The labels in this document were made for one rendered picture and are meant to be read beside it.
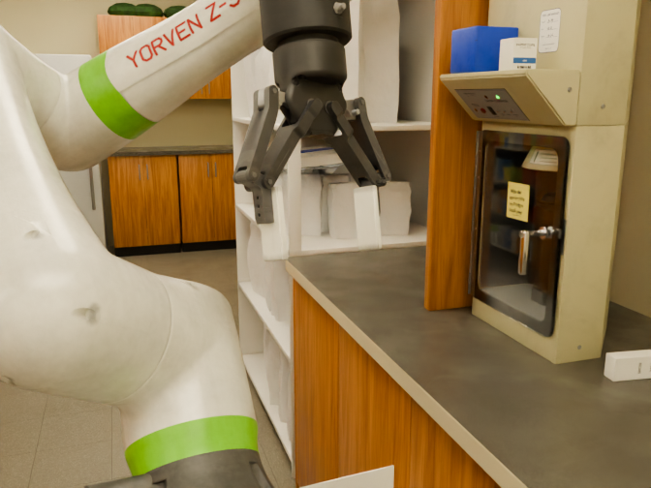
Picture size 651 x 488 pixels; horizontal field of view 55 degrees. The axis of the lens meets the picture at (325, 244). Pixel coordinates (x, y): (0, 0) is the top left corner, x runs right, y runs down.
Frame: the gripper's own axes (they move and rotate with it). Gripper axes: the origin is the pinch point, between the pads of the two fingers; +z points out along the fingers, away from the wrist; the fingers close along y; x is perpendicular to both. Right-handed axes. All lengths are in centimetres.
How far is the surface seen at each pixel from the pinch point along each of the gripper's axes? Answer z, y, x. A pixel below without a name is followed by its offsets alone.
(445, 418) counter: 32, -43, -18
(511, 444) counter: 34, -41, -5
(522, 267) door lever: 9, -69, -16
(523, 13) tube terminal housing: -42, -76, -15
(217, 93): -145, -311, -448
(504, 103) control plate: -24, -69, -17
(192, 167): -75, -282, -458
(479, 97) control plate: -27, -71, -24
